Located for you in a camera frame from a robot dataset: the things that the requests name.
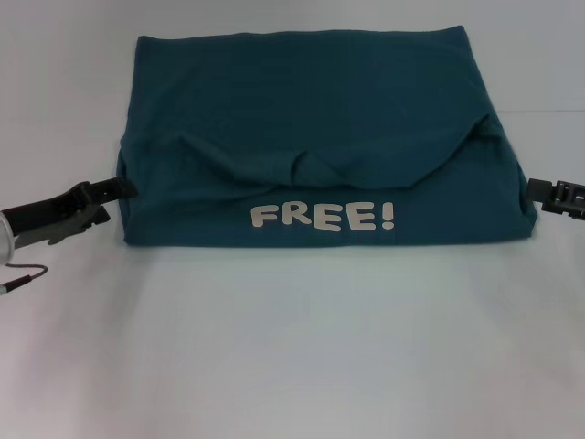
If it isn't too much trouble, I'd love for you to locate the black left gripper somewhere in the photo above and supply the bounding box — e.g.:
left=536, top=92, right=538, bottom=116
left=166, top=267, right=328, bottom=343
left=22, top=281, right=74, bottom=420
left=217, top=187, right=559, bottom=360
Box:
left=0, top=177, right=139, bottom=251

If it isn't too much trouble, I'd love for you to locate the blue t-shirt with FREE print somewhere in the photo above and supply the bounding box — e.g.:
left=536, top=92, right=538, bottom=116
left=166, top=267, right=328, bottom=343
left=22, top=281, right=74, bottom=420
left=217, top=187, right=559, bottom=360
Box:
left=116, top=26, right=531, bottom=251

